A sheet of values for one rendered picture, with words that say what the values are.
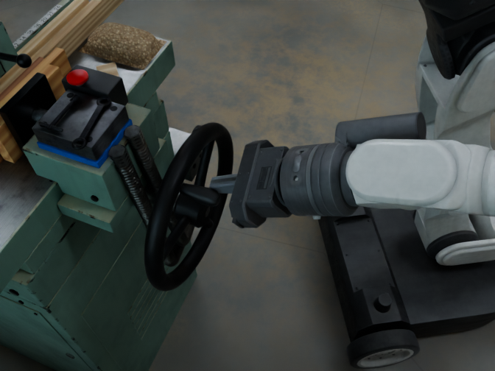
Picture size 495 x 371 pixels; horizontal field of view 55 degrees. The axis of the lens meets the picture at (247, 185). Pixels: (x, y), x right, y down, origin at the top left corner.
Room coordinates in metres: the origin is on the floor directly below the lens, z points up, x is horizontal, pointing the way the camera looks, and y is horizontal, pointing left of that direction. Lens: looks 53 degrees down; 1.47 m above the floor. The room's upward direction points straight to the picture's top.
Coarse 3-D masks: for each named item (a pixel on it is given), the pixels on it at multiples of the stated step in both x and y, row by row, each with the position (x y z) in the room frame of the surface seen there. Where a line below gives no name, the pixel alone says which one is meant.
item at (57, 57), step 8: (56, 48) 0.67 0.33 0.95; (48, 56) 0.65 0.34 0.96; (56, 56) 0.65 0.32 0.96; (64, 56) 0.67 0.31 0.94; (40, 64) 0.63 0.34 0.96; (48, 64) 0.63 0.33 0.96; (56, 64) 0.64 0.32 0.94; (64, 64) 0.66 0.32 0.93; (32, 72) 0.61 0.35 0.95; (40, 72) 0.61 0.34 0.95; (64, 72) 0.65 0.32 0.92; (24, 80) 0.59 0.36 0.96; (16, 88) 0.57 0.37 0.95; (8, 96) 0.55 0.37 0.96; (0, 104) 0.54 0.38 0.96
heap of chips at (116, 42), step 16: (96, 32) 0.75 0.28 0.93; (112, 32) 0.74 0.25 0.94; (128, 32) 0.74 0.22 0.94; (144, 32) 0.76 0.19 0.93; (96, 48) 0.73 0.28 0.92; (112, 48) 0.72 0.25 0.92; (128, 48) 0.71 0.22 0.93; (144, 48) 0.72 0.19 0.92; (160, 48) 0.74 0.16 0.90; (128, 64) 0.70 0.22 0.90; (144, 64) 0.70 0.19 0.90
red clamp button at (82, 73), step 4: (72, 72) 0.53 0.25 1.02; (76, 72) 0.53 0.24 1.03; (80, 72) 0.53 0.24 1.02; (84, 72) 0.53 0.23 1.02; (68, 76) 0.52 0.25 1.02; (72, 76) 0.52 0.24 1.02; (76, 76) 0.52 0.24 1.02; (80, 76) 0.52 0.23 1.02; (84, 76) 0.52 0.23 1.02; (68, 80) 0.51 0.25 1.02; (72, 80) 0.51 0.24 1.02; (76, 80) 0.51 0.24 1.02; (80, 80) 0.51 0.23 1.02; (84, 80) 0.51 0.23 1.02; (72, 84) 0.51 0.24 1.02; (76, 84) 0.51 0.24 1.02; (80, 84) 0.51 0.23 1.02
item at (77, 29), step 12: (96, 0) 0.84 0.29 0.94; (108, 0) 0.86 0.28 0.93; (120, 0) 0.89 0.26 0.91; (84, 12) 0.80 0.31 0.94; (96, 12) 0.82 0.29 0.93; (108, 12) 0.85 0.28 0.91; (72, 24) 0.76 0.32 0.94; (84, 24) 0.78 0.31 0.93; (96, 24) 0.81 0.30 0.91; (60, 36) 0.73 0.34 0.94; (72, 36) 0.74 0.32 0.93; (84, 36) 0.77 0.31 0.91; (48, 48) 0.69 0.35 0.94; (60, 48) 0.71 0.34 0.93; (72, 48) 0.74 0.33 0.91
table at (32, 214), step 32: (96, 64) 0.70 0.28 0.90; (160, 64) 0.72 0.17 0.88; (128, 96) 0.62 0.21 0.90; (160, 160) 0.51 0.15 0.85; (0, 192) 0.41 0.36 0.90; (32, 192) 0.41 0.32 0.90; (0, 224) 0.35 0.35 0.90; (32, 224) 0.36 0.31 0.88; (96, 224) 0.38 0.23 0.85; (0, 256) 0.31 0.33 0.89; (0, 288) 0.28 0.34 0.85
